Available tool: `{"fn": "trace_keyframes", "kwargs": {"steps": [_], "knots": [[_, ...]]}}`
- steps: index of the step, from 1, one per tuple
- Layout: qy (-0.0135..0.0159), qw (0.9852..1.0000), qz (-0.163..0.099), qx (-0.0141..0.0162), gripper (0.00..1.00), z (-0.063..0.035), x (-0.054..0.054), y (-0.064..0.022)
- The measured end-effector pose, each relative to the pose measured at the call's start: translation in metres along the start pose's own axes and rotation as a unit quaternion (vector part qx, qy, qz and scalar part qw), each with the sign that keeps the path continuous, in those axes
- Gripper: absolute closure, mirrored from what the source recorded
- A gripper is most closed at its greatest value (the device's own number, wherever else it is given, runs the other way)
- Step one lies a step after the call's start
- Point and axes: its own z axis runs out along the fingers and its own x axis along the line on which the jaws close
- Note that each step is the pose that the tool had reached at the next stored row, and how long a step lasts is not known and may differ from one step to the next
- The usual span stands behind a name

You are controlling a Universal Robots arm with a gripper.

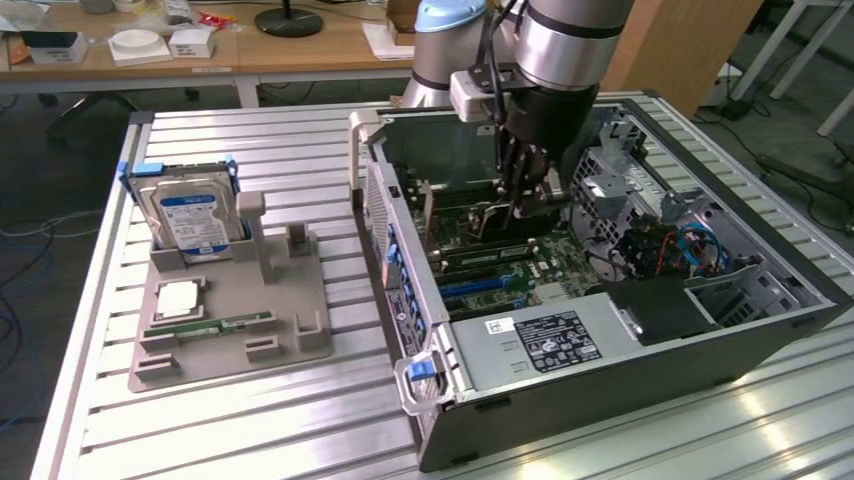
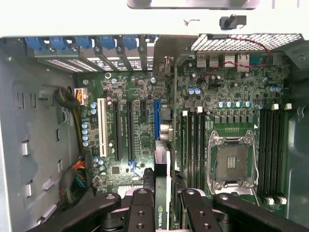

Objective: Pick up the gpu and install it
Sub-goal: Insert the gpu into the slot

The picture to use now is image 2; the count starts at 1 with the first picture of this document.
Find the metal socket cover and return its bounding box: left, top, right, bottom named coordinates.
left=213, top=182, right=255, bottom=198

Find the CPU socket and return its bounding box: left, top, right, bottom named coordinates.
left=209, top=130, right=259, bottom=194

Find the long black expansion slot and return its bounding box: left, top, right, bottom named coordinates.
left=113, top=100, right=122, bottom=162
left=126, top=100, right=134, bottom=160

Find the black RAM slot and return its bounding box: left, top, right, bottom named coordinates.
left=265, top=103, right=280, bottom=206
left=272, top=108, right=281, bottom=197
left=259, top=106, right=267, bottom=197
left=277, top=102, right=293, bottom=206

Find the blue expansion slot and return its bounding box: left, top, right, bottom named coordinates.
left=154, top=100, right=161, bottom=141

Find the white expansion slot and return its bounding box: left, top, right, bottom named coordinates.
left=97, top=98, right=108, bottom=158

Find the green motherboard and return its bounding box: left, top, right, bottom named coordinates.
left=77, top=55, right=290, bottom=213

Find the open black PC case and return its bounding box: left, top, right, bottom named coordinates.
left=0, top=0, right=309, bottom=232

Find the black case lock tab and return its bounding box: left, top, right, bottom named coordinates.
left=219, top=14, right=247, bottom=30

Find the coloured wire bundle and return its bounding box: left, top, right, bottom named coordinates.
left=59, top=156, right=94, bottom=210

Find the yellow black wire bundle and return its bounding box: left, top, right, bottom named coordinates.
left=54, top=87, right=88, bottom=155

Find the red black twisted wire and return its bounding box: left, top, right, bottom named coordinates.
left=202, top=35, right=271, bottom=82

